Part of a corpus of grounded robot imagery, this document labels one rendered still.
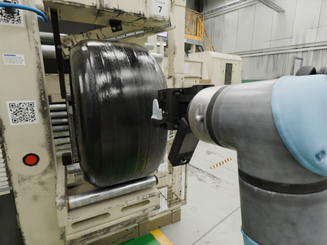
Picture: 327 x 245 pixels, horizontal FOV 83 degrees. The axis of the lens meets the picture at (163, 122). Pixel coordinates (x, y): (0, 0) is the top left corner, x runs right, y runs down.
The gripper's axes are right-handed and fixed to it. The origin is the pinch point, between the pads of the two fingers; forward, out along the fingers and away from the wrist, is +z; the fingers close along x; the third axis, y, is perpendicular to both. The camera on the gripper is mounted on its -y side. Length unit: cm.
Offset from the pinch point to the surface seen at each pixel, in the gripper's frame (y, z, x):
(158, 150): -11.6, 11.1, -5.1
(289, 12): 408, 521, -1001
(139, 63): 17.3, 13.6, -1.5
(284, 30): 327, 539, -1000
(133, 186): -28.2, 24.6, 0.5
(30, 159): -12.1, 29.9, 32.9
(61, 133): -10, 71, 25
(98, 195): -27.8, 24.8, 13.8
